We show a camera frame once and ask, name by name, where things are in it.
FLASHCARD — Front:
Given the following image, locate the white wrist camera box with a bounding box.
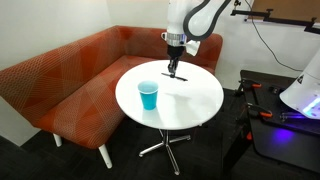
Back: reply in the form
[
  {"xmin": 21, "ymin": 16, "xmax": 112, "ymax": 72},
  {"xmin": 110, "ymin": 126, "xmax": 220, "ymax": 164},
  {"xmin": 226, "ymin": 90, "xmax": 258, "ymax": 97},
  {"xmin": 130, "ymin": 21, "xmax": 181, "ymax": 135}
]
[{"xmin": 185, "ymin": 39, "xmax": 202, "ymax": 57}]

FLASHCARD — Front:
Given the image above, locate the orange handled black clamp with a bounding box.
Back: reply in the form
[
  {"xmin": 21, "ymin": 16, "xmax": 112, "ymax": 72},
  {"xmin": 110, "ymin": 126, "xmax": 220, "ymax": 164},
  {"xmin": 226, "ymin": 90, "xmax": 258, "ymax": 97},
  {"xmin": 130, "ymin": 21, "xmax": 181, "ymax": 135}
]
[
  {"xmin": 246, "ymin": 102, "xmax": 274, "ymax": 119},
  {"xmin": 237, "ymin": 78, "xmax": 263, "ymax": 98}
]

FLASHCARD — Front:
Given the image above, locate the black robot cart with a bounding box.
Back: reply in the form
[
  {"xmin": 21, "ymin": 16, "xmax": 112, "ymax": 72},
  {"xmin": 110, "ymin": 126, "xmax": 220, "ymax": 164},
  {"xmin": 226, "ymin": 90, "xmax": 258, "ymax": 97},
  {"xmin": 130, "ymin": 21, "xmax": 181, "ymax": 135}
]
[{"xmin": 221, "ymin": 69, "xmax": 320, "ymax": 176}]

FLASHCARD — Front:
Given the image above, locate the black pen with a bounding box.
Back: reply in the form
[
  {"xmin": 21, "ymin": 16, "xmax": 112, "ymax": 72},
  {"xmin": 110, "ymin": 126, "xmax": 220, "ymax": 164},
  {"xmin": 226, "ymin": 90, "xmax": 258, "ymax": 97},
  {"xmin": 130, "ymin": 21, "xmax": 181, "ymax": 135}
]
[{"xmin": 161, "ymin": 72, "xmax": 189, "ymax": 82}]

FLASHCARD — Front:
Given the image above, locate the black wall cable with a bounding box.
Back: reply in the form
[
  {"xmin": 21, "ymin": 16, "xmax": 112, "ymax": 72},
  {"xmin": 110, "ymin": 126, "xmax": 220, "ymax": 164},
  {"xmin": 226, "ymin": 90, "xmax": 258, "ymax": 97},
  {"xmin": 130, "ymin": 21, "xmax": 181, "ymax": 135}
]
[{"xmin": 244, "ymin": 0, "xmax": 303, "ymax": 73}]

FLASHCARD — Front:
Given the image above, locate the orange patterned corner sofa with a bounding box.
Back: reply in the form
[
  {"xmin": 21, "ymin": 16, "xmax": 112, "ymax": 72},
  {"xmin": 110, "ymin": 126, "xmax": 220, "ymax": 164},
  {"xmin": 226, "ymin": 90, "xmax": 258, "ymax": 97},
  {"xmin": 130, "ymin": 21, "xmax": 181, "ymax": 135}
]
[{"xmin": 0, "ymin": 25, "xmax": 224, "ymax": 169}]

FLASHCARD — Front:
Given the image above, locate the black camera mounting bar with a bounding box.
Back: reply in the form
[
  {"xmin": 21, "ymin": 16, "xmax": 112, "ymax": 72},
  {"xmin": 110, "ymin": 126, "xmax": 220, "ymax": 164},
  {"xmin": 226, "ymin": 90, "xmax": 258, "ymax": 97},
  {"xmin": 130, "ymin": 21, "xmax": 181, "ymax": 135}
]
[{"xmin": 230, "ymin": 0, "xmax": 320, "ymax": 35}]

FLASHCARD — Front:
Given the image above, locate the chrome table base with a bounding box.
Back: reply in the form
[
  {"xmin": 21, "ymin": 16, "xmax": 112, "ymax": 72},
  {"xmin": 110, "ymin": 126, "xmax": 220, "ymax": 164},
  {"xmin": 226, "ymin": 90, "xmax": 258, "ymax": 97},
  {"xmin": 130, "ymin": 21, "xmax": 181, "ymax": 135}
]
[{"xmin": 138, "ymin": 129, "xmax": 192, "ymax": 176}]

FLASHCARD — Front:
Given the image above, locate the blue plastic cup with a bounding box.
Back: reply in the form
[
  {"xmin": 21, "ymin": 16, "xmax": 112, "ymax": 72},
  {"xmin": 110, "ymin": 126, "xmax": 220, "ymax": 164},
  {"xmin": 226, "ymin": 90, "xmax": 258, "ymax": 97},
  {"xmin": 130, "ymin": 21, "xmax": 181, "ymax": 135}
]
[{"xmin": 137, "ymin": 80, "xmax": 160, "ymax": 111}]

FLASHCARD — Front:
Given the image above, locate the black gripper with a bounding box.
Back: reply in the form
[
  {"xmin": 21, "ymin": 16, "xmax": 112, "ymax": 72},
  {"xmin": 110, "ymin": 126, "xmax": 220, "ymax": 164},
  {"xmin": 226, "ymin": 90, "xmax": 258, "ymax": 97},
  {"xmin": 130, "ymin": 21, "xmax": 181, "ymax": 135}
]
[{"xmin": 166, "ymin": 44, "xmax": 186, "ymax": 79}]

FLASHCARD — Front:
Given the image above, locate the brown cork board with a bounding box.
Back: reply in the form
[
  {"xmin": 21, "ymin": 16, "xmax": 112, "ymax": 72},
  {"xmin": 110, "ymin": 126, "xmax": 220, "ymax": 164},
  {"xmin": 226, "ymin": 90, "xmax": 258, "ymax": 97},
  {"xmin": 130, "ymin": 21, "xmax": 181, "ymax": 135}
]
[{"xmin": 243, "ymin": 0, "xmax": 320, "ymax": 24}]

